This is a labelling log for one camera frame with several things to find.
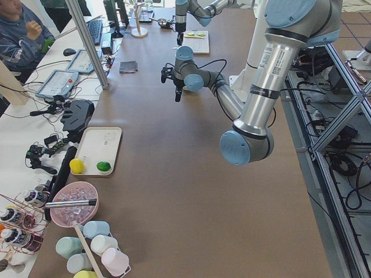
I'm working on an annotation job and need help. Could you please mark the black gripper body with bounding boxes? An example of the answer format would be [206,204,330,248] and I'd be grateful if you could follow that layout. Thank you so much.
[161,63,185,90]
[166,15,186,34]

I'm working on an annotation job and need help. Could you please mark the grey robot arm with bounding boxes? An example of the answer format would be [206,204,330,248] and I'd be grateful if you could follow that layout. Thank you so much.
[161,1,343,165]
[175,0,236,46]

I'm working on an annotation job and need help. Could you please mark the pink bowl with ice cubes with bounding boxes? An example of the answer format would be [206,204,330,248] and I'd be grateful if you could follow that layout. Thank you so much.
[49,181,99,228]

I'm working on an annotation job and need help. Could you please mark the yellow plastic knife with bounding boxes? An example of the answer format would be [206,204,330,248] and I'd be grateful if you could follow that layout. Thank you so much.
[184,35,205,39]

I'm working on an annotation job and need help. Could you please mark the silver saucepan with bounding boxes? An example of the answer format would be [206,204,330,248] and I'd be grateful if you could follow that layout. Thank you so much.
[150,17,168,29]

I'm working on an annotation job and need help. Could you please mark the wooden cutting board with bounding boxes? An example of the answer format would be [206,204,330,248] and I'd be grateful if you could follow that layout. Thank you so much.
[183,30,210,55]

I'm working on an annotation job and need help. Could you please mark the grey folded cloth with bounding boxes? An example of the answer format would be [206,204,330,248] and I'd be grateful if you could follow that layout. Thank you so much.
[119,61,138,74]

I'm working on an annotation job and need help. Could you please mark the wooden mug tree stand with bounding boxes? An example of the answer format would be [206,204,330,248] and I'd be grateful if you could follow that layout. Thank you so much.
[130,2,148,38]

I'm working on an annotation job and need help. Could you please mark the black keyboard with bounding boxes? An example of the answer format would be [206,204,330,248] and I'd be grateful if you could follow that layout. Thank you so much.
[87,20,103,45]

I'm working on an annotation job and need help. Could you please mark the teach pendant tablet far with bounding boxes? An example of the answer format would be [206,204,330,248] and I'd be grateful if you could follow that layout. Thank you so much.
[67,49,94,74]

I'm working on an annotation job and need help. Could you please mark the teach pendant tablet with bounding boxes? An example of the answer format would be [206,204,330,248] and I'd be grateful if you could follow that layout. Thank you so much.
[67,49,94,74]
[35,69,79,99]

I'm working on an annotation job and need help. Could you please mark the cream tray with bear drawing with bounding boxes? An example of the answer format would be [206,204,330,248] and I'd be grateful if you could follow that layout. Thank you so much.
[71,127,122,176]

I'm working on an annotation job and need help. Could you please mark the black controller device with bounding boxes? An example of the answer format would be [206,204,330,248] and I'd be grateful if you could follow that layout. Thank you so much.
[60,100,94,143]

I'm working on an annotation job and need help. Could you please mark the black computer mouse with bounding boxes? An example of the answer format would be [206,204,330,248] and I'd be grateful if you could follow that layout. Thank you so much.
[63,48,76,57]

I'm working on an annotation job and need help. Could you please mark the teach pendant tablet near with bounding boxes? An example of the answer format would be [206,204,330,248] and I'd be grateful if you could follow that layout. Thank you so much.
[35,69,79,99]

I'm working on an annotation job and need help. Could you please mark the green lime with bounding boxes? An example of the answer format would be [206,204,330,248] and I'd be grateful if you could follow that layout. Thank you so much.
[96,161,111,172]

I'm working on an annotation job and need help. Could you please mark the yellow lemon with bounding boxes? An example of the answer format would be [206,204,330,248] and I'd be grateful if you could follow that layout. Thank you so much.
[69,158,85,174]

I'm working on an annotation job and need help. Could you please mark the silver tongs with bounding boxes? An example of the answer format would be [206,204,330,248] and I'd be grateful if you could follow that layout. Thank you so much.
[44,199,98,209]

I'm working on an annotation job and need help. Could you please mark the person in blue jacket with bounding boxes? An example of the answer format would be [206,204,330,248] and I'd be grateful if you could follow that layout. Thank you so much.
[1,1,54,83]

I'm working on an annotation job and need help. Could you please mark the white plastic cup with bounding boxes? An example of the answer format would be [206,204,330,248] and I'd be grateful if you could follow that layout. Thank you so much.
[90,235,118,257]

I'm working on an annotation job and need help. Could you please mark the pink plastic cup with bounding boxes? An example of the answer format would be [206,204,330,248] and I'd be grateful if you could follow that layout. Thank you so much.
[101,247,131,277]

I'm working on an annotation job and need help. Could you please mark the green plastic cup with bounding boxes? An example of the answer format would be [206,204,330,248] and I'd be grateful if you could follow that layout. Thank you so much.
[55,237,83,259]

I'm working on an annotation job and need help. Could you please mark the light blue plastic cup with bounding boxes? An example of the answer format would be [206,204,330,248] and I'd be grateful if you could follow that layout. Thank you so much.
[67,253,93,274]

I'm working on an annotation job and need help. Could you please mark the yellow plastic cup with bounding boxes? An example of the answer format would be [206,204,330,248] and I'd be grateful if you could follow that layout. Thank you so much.
[73,270,97,278]

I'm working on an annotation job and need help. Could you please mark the copper wire bottle rack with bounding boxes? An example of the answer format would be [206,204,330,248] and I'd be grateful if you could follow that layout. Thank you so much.
[1,194,49,255]

